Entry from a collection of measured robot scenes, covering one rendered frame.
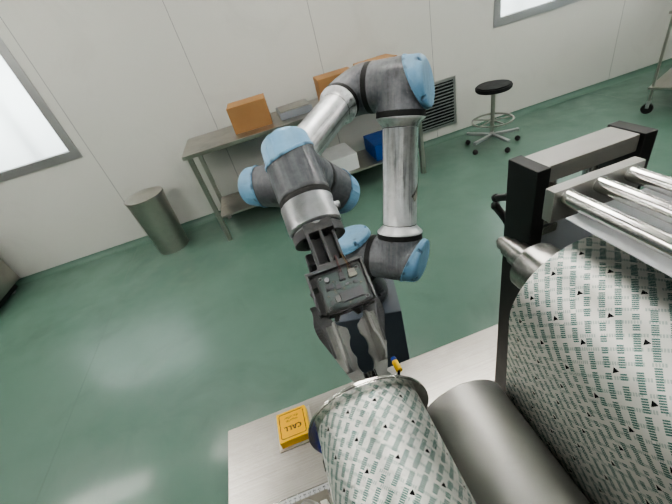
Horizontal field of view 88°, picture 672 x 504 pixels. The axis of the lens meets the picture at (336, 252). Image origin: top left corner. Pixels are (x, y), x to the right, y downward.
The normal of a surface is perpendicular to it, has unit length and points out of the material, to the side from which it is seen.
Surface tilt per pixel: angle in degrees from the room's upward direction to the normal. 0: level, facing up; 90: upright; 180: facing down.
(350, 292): 39
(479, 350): 0
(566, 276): 34
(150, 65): 90
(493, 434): 3
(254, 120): 90
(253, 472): 0
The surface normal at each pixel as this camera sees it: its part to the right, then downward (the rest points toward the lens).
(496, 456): -0.35, -0.73
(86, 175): 0.26, 0.52
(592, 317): -0.80, -0.36
